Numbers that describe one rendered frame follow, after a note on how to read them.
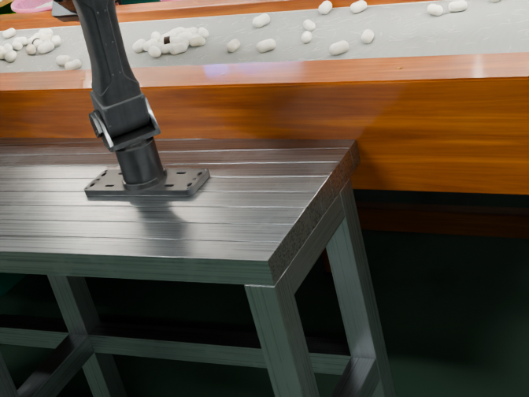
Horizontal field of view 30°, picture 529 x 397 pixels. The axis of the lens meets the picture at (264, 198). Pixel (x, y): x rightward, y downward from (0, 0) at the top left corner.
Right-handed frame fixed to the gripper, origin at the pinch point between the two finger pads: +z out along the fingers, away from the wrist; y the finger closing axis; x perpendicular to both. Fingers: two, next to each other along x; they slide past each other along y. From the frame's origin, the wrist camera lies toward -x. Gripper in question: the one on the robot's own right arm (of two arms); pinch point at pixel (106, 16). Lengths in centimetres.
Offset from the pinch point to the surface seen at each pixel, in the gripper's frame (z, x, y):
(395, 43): 10, 5, -51
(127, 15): 30.1, -13.3, 16.6
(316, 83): -6.8, 16.8, -45.1
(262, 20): 21.0, -5.9, -20.8
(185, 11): 28.9, -12.5, 1.4
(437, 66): -5, 15, -63
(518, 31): 11, 4, -72
